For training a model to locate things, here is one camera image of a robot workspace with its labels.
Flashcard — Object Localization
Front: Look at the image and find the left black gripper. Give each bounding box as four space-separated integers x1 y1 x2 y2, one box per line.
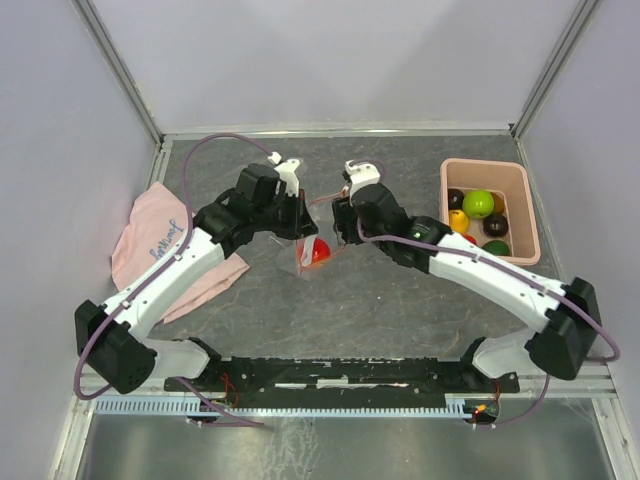
253 187 319 241

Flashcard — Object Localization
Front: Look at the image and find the red apple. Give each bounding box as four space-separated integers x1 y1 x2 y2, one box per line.
297 237 331 267

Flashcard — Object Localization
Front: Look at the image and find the clear zip top bag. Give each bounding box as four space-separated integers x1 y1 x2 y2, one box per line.
276 188 347 281

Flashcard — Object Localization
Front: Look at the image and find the green apple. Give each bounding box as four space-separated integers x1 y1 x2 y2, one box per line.
462 189 495 219

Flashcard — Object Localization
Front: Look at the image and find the pink plastic bin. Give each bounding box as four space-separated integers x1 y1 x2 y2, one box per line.
440 158 541 266

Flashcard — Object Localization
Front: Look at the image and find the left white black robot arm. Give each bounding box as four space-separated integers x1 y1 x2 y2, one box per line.
74 159 318 394

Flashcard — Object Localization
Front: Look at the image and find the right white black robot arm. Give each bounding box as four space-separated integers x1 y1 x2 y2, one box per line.
332 184 601 391

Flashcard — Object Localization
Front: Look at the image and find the pink folded cloth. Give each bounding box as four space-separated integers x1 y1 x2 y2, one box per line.
111 182 249 324

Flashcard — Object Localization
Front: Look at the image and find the yellow lemon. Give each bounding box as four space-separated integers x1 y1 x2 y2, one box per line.
448 209 471 234

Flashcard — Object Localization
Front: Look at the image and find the small red fruit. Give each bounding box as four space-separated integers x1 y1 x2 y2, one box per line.
462 234 478 245

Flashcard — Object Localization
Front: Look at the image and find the dark green fruit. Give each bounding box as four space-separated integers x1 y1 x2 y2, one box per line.
482 239 511 256

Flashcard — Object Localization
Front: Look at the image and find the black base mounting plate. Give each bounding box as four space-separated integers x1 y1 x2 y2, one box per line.
189 357 520 410

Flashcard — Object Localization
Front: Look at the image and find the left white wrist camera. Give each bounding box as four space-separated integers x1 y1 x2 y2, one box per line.
267 151 303 197

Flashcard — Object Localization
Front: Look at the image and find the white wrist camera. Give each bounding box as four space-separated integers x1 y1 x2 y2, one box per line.
267 151 303 197
343 159 385 196

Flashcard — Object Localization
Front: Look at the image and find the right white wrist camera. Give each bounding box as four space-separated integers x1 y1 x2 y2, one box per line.
343 159 385 196

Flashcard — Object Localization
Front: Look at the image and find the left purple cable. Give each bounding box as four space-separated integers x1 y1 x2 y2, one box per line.
72 132 281 431

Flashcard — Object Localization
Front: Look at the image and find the purple cable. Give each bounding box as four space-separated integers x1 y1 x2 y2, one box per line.
72 132 281 431
344 159 621 429

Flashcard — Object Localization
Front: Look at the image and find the aluminium frame rail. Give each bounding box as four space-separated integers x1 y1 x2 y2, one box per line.
162 128 516 141

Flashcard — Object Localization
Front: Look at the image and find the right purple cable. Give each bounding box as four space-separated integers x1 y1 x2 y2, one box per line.
344 159 621 429

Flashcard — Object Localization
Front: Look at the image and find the light blue cable duct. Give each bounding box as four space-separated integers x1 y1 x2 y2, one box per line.
93 394 474 417

